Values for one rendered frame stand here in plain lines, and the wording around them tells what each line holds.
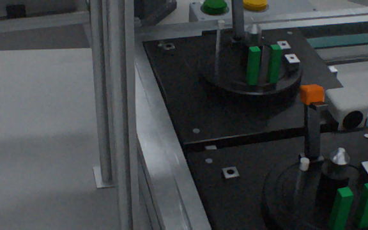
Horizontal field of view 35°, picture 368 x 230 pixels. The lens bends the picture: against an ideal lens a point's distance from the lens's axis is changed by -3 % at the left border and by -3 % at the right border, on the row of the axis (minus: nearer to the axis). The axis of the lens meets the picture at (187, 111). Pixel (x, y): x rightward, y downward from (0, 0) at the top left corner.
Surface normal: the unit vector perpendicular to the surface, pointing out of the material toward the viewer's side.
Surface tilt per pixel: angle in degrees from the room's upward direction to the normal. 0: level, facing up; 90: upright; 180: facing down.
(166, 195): 0
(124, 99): 90
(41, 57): 0
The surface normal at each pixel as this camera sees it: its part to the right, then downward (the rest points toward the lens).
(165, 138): 0.03, -0.80
